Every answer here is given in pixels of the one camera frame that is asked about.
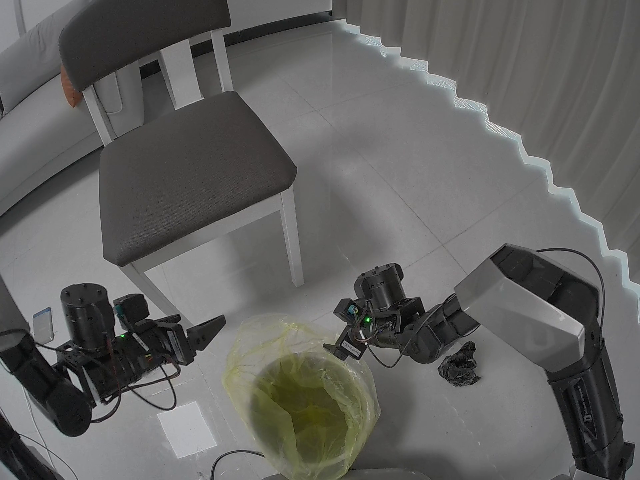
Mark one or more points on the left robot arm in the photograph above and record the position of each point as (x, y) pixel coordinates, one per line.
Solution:
(85, 318)

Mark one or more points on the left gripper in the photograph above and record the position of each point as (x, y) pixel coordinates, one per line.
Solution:
(155, 350)

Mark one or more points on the grey padded white chair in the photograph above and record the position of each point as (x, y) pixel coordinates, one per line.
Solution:
(190, 168)

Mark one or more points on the black plastic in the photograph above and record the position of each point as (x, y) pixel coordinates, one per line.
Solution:
(457, 368)

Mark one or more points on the grey pillow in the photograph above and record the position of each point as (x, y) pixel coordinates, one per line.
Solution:
(35, 58)

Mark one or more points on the yellow plastic bag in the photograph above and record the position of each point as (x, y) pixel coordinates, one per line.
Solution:
(280, 383)

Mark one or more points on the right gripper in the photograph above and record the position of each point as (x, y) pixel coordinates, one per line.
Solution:
(352, 350)

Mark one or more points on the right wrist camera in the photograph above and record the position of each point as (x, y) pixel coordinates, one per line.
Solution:
(345, 309)

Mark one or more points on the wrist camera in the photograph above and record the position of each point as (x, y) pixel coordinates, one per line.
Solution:
(345, 309)
(132, 309)

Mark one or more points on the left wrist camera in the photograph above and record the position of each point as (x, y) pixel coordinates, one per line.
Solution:
(132, 309)

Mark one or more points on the beige curtain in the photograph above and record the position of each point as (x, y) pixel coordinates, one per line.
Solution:
(525, 68)

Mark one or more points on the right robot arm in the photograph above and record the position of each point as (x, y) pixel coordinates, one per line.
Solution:
(525, 298)

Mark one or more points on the pale grey sofa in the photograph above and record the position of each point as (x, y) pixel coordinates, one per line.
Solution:
(40, 143)

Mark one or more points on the orange pillow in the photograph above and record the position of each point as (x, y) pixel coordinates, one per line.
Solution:
(70, 90)

